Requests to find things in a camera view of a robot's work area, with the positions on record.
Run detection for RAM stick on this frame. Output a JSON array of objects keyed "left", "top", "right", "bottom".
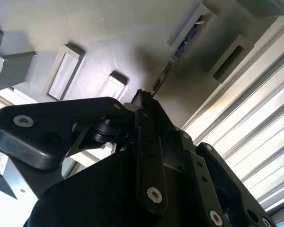
[{"left": 152, "top": 14, "right": 205, "bottom": 95}]

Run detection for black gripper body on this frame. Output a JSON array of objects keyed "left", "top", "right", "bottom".
[{"left": 29, "top": 151, "right": 205, "bottom": 227}]

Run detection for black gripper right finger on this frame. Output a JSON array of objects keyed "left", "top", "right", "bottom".
[{"left": 149, "top": 99, "right": 276, "bottom": 227}]

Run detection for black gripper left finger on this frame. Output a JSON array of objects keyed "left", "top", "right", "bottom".
[{"left": 0, "top": 89, "right": 170, "bottom": 215}]

